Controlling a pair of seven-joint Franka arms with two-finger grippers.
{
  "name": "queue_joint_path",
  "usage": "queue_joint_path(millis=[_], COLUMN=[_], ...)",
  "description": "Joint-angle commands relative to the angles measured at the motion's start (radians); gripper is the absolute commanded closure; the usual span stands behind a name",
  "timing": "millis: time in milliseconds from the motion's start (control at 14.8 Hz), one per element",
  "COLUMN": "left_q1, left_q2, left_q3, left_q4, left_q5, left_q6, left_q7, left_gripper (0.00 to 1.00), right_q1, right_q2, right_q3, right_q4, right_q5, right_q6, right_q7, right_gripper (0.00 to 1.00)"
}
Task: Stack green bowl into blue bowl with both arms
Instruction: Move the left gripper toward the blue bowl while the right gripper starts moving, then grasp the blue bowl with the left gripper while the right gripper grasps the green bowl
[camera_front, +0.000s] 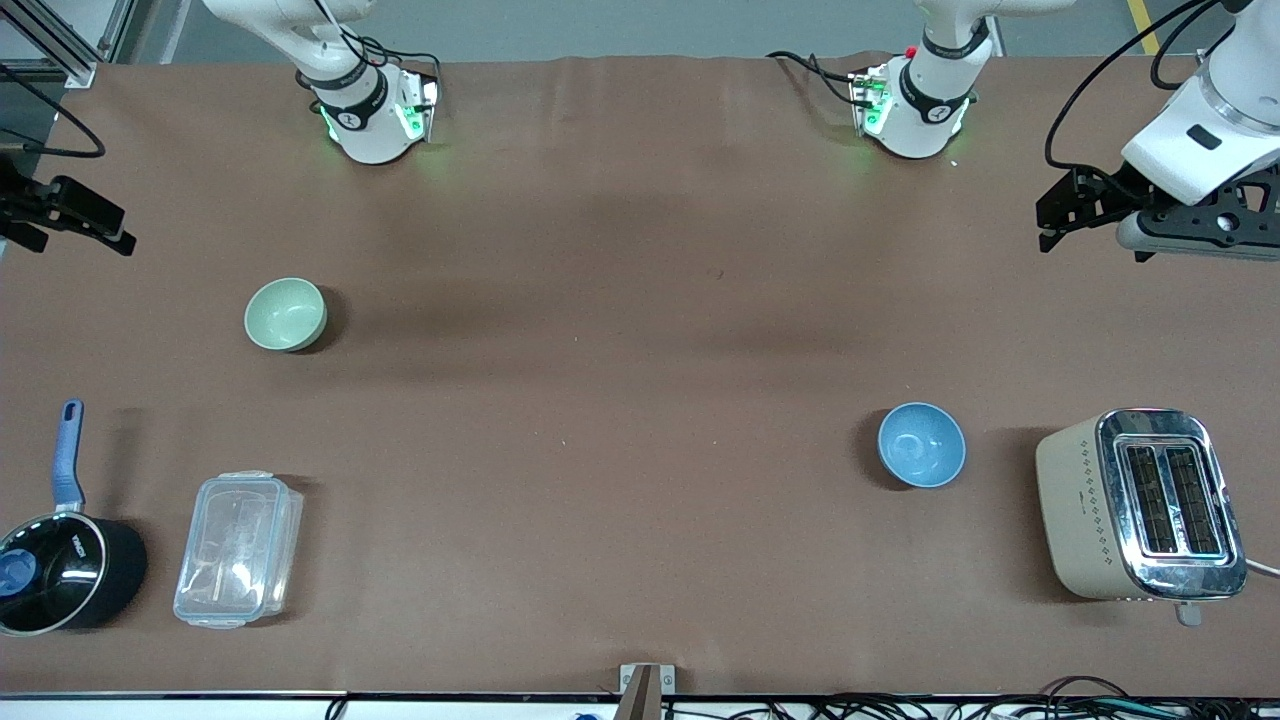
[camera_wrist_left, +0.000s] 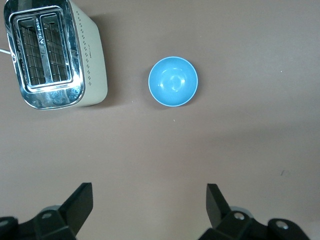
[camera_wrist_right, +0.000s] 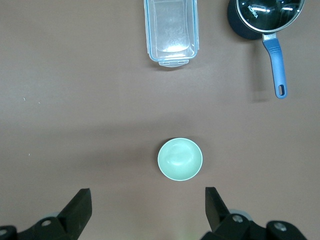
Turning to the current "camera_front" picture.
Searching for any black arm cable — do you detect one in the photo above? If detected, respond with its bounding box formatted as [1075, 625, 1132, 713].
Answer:
[1044, 0, 1246, 173]
[0, 62, 107, 161]

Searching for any blue bowl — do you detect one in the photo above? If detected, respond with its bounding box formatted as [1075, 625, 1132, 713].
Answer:
[877, 402, 968, 490]

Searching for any black saucepan blue handle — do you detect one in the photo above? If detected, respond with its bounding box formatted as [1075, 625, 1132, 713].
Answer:
[0, 399, 150, 638]

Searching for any metal bracket with brown post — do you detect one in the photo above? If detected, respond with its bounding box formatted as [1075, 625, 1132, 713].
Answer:
[617, 662, 677, 720]

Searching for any brown table cover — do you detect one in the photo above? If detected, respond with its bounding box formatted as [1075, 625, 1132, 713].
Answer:
[0, 52, 1280, 698]

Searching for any aluminium frame profile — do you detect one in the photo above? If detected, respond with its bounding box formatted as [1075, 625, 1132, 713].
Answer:
[0, 0, 138, 89]

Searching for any glass lid blue knob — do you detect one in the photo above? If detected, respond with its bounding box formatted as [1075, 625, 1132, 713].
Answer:
[0, 512, 107, 634]

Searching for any tangled black cable bundle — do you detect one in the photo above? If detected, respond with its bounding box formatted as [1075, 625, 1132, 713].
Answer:
[660, 675, 1280, 720]

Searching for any black base cable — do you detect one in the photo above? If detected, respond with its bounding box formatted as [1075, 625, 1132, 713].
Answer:
[355, 35, 443, 83]
[765, 49, 863, 107]

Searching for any black right base cable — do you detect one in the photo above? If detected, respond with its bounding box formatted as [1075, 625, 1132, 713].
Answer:
[355, 35, 443, 83]

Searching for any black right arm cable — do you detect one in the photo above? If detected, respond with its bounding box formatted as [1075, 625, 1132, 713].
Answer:
[0, 62, 107, 161]

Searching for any clear plastic food container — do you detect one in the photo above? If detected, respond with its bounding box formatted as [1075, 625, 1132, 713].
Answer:
[172, 470, 305, 631]

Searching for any black left base cable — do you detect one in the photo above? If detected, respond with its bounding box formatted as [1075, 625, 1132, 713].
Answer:
[765, 49, 863, 107]

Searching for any beige chrome toaster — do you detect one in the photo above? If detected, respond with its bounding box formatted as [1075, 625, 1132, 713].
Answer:
[1034, 407, 1250, 629]

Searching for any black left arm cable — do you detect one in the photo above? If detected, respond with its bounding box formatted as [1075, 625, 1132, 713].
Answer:
[1044, 0, 1246, 173]

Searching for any light green bowl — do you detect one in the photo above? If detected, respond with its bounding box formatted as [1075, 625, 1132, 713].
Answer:
[244, 277, 329, 353]

